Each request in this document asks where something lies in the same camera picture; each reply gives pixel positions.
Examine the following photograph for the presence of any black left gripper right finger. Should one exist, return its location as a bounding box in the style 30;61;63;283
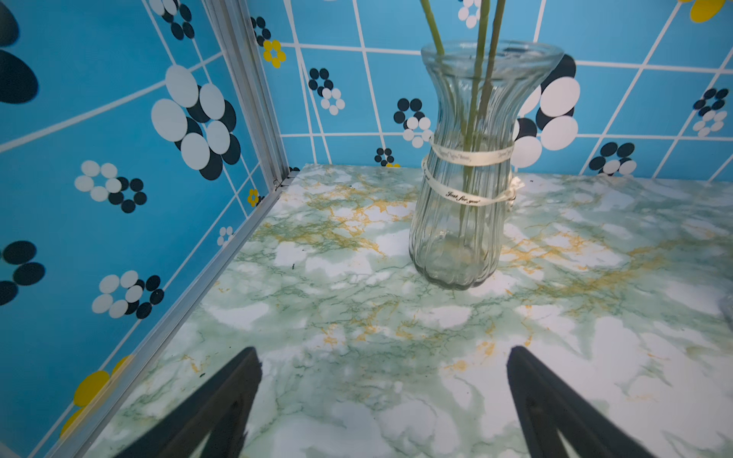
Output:
507;347;651;457

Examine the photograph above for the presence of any aluminium frame post left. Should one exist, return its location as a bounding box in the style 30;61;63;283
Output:
46;1;289;457

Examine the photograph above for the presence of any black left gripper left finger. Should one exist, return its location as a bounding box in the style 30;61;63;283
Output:
118;347;263;457

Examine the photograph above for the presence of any clear ribbed glass vase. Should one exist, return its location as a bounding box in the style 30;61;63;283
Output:
408;40;564;290

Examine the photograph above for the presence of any pink rose stem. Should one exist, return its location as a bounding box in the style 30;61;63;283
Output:
478;0;506;118

